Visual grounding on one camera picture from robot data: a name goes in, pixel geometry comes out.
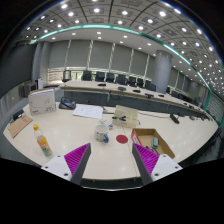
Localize flat brown cardboard piece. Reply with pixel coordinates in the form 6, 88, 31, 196
8, 115, 33, 138

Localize black office chair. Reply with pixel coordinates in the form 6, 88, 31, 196
116, 74, 127, 85
106, 73, 115, 83
82, 70, 92, 81
95, 71, 105, 82

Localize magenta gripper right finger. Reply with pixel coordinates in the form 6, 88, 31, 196
132, 143, 182, 185

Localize black device on table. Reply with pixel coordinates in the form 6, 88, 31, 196
170, 114, 180, 124

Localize yellow-capped juice bottle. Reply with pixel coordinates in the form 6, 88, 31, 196
33, 124, 52, 156

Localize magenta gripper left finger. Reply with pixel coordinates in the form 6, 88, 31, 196
42, 143, 91, 185

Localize black desk telephone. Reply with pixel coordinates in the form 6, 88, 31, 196
59, 97, 76, 110

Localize white mug blue handle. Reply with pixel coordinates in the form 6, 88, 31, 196
94, 125, 109, 143

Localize white cardboard carton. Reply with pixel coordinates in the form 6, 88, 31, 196
28, 88, 56, 116

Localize long curved conference desk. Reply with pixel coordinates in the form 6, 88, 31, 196
59, 80, 212, 120

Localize open brown cardboard box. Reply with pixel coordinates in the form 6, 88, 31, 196
131, 128, 175, 158

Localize white paper sheets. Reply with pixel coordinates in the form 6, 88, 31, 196
73, 104, 103, 119

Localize small white packet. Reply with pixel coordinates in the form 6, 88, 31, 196
100, 119, 113, 130

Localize red round coaster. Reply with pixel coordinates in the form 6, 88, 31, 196
116, 135, 128, 144

